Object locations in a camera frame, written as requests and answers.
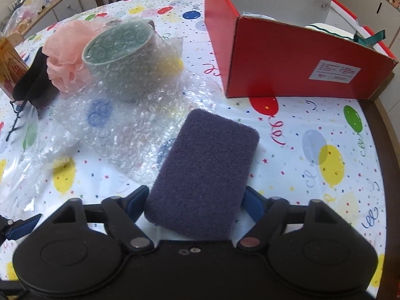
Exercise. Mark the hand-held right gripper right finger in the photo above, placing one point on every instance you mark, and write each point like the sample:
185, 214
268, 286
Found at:
251, 201

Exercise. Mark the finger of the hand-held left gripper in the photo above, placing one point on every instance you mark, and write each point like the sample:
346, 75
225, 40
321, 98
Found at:
22, 226

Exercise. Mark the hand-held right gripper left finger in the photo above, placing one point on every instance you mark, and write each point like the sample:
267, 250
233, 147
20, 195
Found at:
137, 199

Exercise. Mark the purple scouring sponge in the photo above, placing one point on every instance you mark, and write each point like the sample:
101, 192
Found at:
203, 168

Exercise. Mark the clear bubble wrap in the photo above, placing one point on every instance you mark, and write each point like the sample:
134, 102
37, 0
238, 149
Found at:
125, 125

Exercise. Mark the white cardboard box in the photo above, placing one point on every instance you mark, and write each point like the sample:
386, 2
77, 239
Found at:
275, 59

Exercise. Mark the black sock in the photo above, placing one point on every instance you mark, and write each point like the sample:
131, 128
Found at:
34, 81

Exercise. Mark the pink mesh bath loofah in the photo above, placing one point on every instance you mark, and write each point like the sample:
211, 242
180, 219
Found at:
62, 53

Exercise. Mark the balloon print tablecloth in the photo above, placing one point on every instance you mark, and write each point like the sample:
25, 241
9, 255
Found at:
297, 178

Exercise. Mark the clear plastic bag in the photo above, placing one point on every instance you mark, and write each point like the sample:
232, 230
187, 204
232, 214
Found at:
25, 162

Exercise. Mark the thin black plastic stick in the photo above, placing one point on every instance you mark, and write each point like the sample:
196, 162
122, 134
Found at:
17, 119

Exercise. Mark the pale green ceramic mug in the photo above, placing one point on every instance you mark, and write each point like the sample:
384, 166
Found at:
125, 68

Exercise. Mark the orange printed carton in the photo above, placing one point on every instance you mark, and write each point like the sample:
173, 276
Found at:
9, 65

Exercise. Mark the white item with green ribbon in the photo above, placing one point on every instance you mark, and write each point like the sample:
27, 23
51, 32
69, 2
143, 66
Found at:
331, 31

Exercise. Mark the plastic bag of clutter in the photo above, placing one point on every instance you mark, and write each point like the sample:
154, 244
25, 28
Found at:
22, 17

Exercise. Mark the wooden frame drawer cabinet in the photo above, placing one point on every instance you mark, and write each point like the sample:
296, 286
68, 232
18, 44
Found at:
62, 1

